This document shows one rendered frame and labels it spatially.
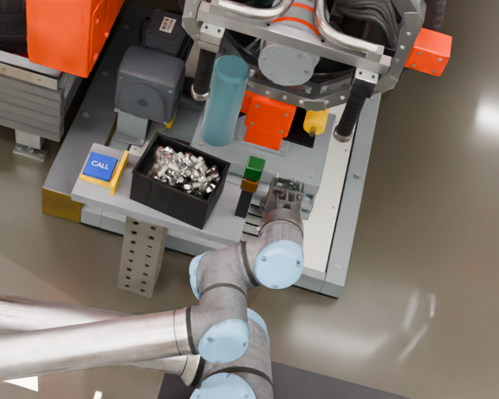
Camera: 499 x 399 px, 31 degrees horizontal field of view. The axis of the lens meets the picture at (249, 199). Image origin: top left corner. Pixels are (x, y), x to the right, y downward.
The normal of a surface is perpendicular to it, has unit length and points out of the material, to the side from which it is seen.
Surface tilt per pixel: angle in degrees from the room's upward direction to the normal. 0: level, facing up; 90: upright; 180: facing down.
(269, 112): 90
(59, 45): 90
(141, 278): 90
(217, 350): 77
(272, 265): 62
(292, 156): 0
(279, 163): 0
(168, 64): 0
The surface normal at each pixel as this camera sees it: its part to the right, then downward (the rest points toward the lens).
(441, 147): 0.18, -0.57
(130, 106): -0.22, 0.77
